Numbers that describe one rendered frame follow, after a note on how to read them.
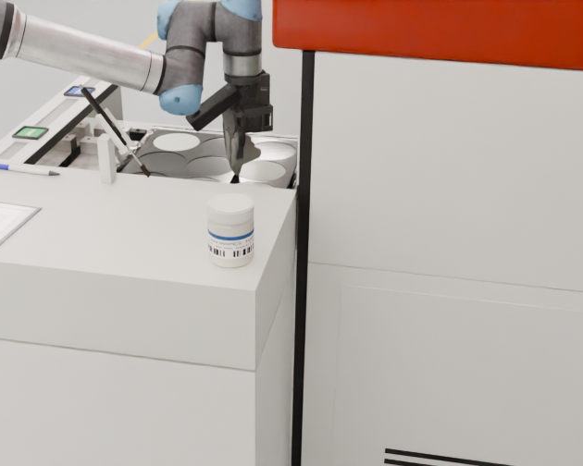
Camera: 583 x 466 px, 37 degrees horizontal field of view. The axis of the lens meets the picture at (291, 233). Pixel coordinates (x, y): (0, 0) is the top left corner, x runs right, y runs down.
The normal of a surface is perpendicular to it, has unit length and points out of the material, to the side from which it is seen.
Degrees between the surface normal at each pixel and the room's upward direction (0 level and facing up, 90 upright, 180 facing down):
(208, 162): 0
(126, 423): 90
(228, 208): 0
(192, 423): 90
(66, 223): 0
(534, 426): 90
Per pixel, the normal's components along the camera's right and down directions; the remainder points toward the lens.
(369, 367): -0.18, 0.47
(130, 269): 0.02, -0.88
